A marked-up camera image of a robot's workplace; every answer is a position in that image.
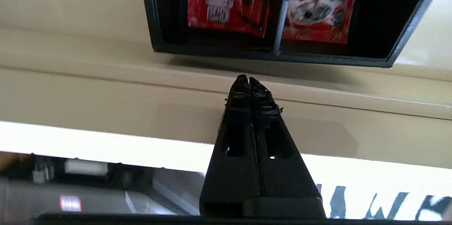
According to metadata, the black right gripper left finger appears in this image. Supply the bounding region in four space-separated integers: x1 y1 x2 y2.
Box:
200 75 262 217

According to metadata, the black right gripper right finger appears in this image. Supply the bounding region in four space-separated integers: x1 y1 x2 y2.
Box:
249 77 327 218

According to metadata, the cream ribbed drawer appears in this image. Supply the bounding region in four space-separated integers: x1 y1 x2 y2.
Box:
0 0 452 175

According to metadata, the black compartment organizer box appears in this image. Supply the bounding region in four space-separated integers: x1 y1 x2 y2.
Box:
138 0 450 68

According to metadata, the red coffee packet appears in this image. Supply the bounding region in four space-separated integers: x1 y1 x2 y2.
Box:
187 0 275 38
282 0 361 45

